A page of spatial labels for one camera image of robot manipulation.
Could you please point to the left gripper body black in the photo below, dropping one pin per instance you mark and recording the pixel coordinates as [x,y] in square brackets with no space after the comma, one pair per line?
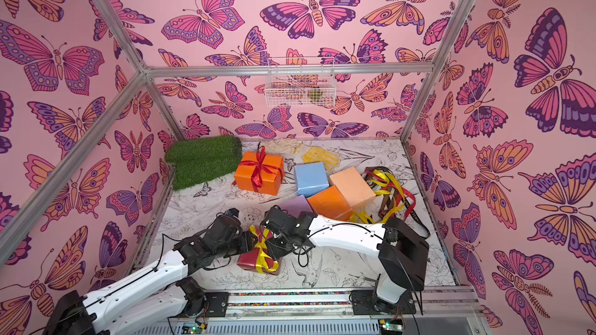
[240,245]

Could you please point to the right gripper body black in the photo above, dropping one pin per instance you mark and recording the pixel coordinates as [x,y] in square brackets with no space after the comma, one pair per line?
[278,240]

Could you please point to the purple gift box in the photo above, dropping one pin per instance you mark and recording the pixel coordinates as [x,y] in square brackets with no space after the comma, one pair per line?
[296,206]

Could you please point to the dark red gift box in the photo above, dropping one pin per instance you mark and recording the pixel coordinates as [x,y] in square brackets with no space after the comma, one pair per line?
[244,260]

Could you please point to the orange gift box front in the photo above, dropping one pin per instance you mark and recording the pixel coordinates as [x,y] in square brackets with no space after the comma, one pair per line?
[332,204]

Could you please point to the light blue gift box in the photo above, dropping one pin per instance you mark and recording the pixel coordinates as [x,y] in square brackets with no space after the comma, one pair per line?
[310,179]

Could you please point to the yellow ribbon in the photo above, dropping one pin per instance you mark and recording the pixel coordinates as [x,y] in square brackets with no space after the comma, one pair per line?
[262,262]
[362,216]

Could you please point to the peach gift box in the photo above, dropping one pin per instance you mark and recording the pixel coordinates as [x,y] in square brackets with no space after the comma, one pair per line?
[353,188]

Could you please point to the brown ribbon bow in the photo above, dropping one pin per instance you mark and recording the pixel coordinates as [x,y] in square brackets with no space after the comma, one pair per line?
[384,183]

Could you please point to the black printed ribbon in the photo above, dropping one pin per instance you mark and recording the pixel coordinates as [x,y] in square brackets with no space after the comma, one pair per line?
[414,214]

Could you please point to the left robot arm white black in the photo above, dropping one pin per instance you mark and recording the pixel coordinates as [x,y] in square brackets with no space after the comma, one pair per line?
[163,289]

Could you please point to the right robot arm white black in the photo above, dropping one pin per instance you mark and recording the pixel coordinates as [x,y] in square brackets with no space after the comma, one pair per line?
[402,252]

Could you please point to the large orange gift box back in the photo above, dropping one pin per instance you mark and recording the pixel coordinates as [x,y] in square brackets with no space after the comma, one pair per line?
[258,172]

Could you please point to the green artificial grass mat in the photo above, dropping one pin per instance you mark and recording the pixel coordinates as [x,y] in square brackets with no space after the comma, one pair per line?
[205,159]

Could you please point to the white work glove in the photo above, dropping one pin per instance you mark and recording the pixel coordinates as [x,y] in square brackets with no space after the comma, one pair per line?
[281,146]

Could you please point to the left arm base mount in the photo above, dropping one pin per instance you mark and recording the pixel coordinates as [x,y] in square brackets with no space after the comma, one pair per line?
[209,304]

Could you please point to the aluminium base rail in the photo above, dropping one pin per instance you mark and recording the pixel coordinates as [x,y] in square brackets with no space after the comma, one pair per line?
[440,310]

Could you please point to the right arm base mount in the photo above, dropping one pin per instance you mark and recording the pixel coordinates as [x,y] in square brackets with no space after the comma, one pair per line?
[366,302]

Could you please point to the white wire basket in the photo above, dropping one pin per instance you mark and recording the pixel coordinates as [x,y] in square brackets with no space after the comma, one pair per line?
[301,81]

